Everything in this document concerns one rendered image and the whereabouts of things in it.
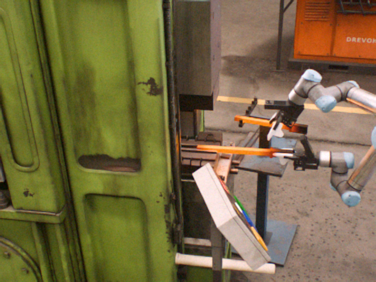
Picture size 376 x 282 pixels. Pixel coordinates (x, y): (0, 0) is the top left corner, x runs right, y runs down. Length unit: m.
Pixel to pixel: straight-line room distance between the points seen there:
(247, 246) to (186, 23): 0.88
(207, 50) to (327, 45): 3.84
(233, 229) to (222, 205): 0.09
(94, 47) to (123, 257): 1.03
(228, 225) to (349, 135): 3.04
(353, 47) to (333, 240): 2.79
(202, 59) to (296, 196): 2.00
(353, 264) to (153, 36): 2.12
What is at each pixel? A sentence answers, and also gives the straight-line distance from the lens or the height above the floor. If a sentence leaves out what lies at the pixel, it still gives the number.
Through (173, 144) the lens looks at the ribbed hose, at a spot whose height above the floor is 1.24.
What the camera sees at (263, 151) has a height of 1.01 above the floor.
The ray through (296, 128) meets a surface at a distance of 2.89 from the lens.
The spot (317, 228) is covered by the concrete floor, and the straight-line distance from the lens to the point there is 3.70.
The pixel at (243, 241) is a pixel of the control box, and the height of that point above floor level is 1.08.
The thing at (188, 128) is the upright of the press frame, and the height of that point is 0.97.
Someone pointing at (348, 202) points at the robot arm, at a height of 0.88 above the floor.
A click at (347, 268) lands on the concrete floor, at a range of 3.46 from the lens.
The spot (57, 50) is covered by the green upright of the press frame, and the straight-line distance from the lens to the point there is 2.04.
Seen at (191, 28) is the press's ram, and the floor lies 1.65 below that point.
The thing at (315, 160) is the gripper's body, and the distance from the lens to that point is 2.54.
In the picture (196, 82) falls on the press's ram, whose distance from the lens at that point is 2.21.
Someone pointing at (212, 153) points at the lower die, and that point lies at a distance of 2.54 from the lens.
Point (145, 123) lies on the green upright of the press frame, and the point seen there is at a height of 1.36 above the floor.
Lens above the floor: 2.34
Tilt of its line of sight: 31 degrees down
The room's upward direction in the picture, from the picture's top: 2 degrees counter-clockwise
